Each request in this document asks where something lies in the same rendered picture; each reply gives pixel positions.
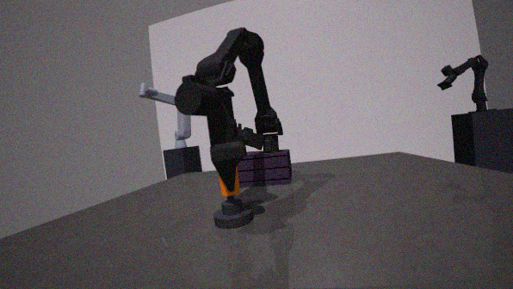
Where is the orange knob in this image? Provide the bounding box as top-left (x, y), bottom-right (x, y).
top-left (219, 168), bottom-right (240, 196)

